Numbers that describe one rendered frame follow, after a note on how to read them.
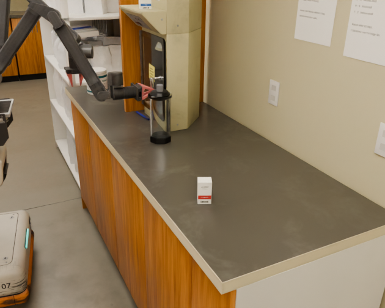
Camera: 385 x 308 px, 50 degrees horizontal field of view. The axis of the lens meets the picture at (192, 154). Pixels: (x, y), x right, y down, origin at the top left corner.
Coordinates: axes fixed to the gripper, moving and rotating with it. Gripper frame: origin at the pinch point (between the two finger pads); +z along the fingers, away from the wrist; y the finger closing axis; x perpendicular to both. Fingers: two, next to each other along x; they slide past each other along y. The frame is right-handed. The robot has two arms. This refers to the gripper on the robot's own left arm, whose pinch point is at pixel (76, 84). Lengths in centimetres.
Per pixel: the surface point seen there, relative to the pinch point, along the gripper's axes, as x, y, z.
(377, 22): -121, 75, -47
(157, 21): -46, 28, -38
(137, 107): -9.6, 31.1, 13.5
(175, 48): -46, 37, -26
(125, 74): -9.2, 24.6, -5.5
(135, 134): -43.3, 17.4, 15.0
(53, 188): 92, -7, 112
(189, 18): -45, 44, -39
